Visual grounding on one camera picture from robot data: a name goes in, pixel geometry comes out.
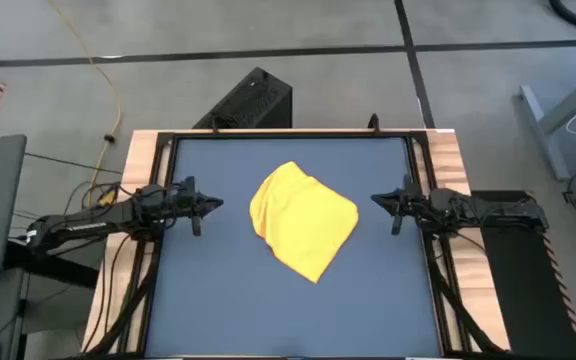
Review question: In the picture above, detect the yellow microfibre towel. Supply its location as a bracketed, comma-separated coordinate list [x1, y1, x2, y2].
[248, 160, 360, 285]

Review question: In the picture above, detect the blue-grey table mat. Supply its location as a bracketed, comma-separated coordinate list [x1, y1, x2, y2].
[144, 136, 443, 359]

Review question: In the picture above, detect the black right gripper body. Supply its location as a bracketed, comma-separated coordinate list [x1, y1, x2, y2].
[390, 191, 432, 236]

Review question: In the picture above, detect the yellow floor cable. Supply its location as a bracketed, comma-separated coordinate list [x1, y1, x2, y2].
[46, 0, 122, 207]

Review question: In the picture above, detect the black stand bar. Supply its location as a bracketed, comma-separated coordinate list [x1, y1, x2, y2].
[2, 239, 100, 290]

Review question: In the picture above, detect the black metal table frame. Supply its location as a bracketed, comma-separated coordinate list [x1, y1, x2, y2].
[86, 127, 510, 360]

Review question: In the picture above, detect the black computer tower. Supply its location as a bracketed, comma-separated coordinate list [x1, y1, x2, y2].
[192, 66, 293, 130]

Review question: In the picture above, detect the thick black hose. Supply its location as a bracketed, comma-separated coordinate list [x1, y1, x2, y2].
[547, 0, 576, 32]

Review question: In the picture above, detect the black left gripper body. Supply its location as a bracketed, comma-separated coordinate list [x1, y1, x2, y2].
[165, 191, 204, 238]

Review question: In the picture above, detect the grey desk leg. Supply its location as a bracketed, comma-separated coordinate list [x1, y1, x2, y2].
[519, 62, 576, 182]

